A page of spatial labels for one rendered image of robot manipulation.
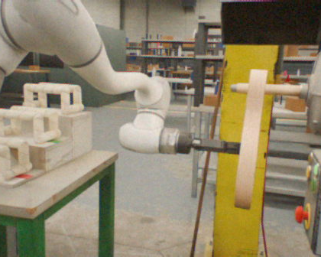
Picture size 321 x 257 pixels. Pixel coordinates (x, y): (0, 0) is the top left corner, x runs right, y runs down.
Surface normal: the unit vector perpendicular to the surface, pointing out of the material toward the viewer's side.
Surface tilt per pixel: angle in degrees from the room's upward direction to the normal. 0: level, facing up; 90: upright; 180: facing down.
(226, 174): 90
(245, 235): 90
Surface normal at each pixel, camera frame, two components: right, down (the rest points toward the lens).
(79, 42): 0.62, 0.58
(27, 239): -0.27, 0.19
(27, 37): -0.17, 0.83
